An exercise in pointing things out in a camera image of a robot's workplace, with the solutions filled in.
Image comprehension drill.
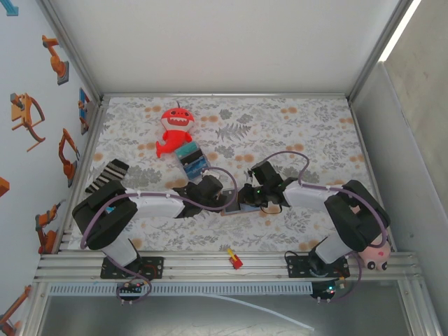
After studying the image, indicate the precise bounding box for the blue card stack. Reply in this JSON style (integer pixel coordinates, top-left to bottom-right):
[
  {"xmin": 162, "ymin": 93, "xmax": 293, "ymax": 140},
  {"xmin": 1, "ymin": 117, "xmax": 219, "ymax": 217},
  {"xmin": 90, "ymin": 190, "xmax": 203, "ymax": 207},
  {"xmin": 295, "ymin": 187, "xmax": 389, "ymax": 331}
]
[{"xmin": 174, "ymin": 140, "xmax": 212, "ymax": 181}]

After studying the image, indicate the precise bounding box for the dark credit card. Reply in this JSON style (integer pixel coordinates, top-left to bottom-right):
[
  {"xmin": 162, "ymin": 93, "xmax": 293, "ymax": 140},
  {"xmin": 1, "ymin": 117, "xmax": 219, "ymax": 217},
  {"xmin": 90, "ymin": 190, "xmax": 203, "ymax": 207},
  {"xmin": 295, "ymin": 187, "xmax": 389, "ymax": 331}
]
[{"xmin": 180, "ymin": 149, "xmax": 204, "ymax": 166}]

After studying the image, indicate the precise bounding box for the teal credit card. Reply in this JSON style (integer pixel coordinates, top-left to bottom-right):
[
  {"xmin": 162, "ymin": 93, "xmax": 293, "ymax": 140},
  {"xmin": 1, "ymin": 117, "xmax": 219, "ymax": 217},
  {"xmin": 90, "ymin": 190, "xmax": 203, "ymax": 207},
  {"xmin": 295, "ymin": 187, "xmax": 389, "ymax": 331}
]
[{"xmin": 174, "ymin": 142, "xmax": 197, "ymax": 158}]

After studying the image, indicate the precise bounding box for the small red yellow toy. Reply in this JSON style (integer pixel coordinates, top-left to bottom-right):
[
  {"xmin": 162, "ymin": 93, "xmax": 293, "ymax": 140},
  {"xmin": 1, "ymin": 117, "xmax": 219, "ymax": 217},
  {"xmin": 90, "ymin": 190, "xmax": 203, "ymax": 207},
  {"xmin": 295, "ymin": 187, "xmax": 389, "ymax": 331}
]
[{"xmin": 226, "ymin": 248, "xmax": 244, "ymax": 270}]

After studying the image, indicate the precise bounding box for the red shark plush toy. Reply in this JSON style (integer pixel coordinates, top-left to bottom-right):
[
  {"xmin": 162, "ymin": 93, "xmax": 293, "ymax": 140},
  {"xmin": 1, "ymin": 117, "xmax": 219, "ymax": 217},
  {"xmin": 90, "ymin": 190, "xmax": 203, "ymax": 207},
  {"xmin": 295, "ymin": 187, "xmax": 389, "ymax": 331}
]
[{"xmin": 155, "ymin": 100, "xmax": 194, "ymax": 159}]

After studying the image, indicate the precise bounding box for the floral patterned tablecloth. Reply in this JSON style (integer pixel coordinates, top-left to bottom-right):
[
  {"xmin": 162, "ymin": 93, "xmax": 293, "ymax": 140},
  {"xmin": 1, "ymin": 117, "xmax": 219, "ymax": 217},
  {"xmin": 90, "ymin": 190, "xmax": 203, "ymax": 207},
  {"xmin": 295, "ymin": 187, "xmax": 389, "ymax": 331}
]
[{"xmin": 71, "ymin": 96, "xmax": 390, "ymax": 253}]

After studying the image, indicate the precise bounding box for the black white striped sock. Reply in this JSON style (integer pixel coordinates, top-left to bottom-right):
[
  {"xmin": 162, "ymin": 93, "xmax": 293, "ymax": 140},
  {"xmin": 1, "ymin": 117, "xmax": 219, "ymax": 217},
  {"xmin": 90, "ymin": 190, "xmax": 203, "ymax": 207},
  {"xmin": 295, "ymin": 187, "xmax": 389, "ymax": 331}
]
[{"xmin": 85, "ymin": 159, "xmax": 130, "ymax": 194}]

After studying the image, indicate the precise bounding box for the pink plush toy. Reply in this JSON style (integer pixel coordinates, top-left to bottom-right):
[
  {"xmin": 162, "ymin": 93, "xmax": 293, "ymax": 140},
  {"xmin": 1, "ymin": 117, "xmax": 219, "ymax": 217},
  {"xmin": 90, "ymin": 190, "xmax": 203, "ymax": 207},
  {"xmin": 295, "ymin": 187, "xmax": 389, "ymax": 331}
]
[{"xmin": 360, "ymin": 241, "xmax": 392, "ymax": 272}]

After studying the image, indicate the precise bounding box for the white plastic tube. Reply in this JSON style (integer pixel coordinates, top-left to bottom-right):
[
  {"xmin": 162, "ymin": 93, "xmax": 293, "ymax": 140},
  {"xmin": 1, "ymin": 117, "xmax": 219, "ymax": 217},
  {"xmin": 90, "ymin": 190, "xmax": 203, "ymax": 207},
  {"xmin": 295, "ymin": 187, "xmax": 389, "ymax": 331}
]
[{"xmin": 195, "ymin": 293, "xmax": 315, "ymax": 332}]

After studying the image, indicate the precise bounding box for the white light strip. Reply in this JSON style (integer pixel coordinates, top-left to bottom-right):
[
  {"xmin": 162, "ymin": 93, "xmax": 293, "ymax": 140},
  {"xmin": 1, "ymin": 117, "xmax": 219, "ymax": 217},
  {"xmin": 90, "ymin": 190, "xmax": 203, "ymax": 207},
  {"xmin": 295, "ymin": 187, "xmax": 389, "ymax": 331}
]
[{"xmin": 377, "ymin": 0, "xmax": 426, "ymax": 64}]

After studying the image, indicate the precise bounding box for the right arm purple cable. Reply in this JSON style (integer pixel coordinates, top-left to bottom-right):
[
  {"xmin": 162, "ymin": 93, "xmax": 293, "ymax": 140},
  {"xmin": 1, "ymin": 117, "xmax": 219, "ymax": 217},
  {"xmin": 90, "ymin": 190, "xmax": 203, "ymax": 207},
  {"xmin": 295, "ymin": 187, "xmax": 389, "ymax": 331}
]
[{"xmin": 258, "ymin": 150, "xmax": 389, "ymax": 304}]

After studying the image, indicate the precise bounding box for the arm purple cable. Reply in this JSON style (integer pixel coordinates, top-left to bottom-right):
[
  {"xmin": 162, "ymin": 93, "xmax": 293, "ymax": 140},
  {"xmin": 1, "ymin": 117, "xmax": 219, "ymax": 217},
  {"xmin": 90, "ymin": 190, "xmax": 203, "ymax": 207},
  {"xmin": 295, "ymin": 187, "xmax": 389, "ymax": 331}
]
[
  {"xmin": 79, "ymin": 167, "xmax": 238, "ymax": 306},
  {"xmin": 258, "ymin": 150, "xmax": 389, "ymax": 304}
]

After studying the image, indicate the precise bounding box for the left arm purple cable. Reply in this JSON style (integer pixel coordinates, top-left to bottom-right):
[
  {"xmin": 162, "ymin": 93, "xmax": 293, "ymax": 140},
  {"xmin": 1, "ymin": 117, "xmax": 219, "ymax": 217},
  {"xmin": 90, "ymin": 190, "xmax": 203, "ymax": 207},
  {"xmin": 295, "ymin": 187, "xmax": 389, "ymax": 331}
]
[{"xmin": 79, "ymin": 167, "xmax": 238, "ymax": 306}]

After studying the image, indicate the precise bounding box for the aluminium frame long rail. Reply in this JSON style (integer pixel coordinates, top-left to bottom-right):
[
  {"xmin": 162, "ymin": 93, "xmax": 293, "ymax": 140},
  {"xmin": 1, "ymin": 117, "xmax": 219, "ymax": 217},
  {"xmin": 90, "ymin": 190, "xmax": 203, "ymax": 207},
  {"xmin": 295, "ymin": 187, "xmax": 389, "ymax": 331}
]
[{"xmin": 33, "ymin": 250, "xmax": 424, "ymax": 284}]

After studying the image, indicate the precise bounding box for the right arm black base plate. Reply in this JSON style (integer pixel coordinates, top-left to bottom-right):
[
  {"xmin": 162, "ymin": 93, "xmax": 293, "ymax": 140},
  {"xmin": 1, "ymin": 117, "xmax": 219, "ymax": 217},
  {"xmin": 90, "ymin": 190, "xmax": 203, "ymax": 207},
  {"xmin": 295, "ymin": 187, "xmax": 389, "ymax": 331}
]
[{"xmin": 285, "ymin": 250, "xmax": 351, "ymax": 279}]

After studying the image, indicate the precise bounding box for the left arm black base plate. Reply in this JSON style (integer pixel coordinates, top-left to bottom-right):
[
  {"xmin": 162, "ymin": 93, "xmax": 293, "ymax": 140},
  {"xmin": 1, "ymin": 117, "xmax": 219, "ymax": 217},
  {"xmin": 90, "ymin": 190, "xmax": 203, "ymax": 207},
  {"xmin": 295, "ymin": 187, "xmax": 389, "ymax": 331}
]
[{"xmin": 100, "ymin": 256, "xmax": 165, "ymax": 280}]

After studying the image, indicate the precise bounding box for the white slotted cable duct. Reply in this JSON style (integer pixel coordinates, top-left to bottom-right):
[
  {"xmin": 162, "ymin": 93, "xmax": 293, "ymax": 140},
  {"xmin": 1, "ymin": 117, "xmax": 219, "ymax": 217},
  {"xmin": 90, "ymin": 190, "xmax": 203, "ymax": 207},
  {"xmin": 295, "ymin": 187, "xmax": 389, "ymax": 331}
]
[{"xmin": 48, "ymin": 282, "xmax": 314, "ymax": 295}]

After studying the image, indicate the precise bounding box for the aluminium frame thin rail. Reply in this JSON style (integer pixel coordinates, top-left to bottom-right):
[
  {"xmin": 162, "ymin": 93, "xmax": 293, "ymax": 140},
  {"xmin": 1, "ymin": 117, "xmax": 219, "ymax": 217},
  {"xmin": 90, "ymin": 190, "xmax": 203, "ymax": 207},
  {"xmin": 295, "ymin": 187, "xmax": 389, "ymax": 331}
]
[{"xmin": 100, "ymin": 92, "xmax": 351, "ymax": 99}]

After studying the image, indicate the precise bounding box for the aluminium frame side rail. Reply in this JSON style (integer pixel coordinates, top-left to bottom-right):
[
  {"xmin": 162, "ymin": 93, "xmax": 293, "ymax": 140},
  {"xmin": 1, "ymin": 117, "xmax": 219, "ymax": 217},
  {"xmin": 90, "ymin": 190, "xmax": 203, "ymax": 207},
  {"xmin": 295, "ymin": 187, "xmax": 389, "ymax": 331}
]
[{"xmin": 57, "ymin": 99, "xmax": 109, "ymax": 253}]

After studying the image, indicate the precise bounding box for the blue orange gantry wall sticker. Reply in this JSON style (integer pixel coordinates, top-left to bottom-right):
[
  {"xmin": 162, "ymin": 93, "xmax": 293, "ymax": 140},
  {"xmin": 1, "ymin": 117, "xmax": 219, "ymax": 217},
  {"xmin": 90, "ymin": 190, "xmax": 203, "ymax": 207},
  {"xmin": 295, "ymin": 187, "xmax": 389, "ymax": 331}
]
[{"xmin": 77, "ymin": 87, "xmax": 92, "ymax": 136}]

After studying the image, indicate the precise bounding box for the aluminium frame post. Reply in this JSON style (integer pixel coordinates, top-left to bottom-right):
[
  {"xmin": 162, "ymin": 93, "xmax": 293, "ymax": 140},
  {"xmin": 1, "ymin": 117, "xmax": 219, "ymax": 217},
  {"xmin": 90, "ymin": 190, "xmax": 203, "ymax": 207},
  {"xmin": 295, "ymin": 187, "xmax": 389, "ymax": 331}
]
[
  {"xmin": 36, "ymin": 0, "xmax": 104, "ymax": 102},
  {"xmin": 348, "ymin": 0, "xmax": 416, "ymax": 102}
]

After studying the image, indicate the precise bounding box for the orange robot claw wall sticker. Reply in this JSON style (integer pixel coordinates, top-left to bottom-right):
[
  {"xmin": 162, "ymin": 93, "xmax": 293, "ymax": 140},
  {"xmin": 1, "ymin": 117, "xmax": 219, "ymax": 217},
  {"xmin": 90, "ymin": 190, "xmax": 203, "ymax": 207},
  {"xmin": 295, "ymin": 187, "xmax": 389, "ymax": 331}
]
[{"xmin": 9, "ymin": 92, "xmax": 47, "ymax": 153}]

